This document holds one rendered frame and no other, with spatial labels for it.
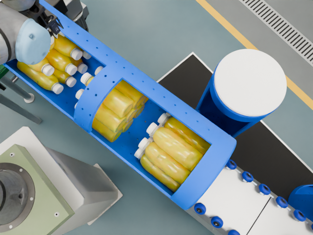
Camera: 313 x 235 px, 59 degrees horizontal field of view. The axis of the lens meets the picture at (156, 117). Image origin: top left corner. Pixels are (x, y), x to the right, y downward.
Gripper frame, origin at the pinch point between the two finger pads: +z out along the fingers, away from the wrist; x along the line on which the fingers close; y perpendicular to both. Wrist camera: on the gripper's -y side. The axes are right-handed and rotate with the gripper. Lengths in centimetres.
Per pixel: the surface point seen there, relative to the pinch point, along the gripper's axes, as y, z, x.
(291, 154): 111, 113, 61
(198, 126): 52, 6, 8
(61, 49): -3.7, 14.1, 3.0
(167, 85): 14, 112, 49
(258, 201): 86, 35, 6
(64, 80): -1.1, 25.8, -3.9
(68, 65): -0.3, 19.0, 0.7
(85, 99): 19.3, 5.6, -6.8
